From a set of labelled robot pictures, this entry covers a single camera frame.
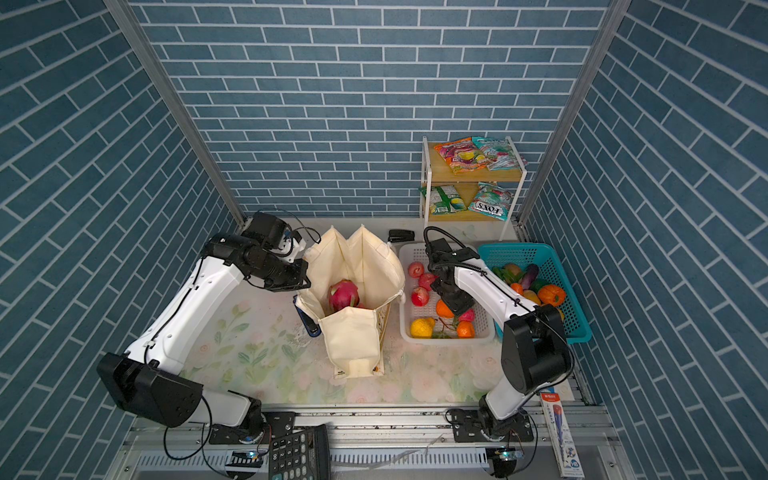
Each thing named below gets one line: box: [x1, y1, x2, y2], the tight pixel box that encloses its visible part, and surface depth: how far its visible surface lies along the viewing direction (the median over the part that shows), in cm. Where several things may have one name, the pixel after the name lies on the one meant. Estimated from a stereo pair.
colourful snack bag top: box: [434, 137, 489, 174], surface depth 91 cm
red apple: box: [410, 286, 430, 307], surface depth 95 cm
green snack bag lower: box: [418, 185, 467, 215], surface depth 104 cm
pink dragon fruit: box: [328, 278, 360, 314], surface depth 86 cm
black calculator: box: [268, 424, 331, 480], surface depth 69 cm
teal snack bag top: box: [472, 136, 528, 171], surface depth 92 cm
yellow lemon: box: [411, 317, 435, 339], surface depth 88 cm
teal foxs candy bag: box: [468, 182, 513, 221], surface depth 104 cm
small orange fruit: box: [457, 320, 475, 338], surface depth 88 cm
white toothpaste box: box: [540, 392, 585, 478], surface depth 72 cm
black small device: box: [388, 229, 415, 243], surface depth 114 cm
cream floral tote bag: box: [296, 224, 407, 379], surface depth 82 cm
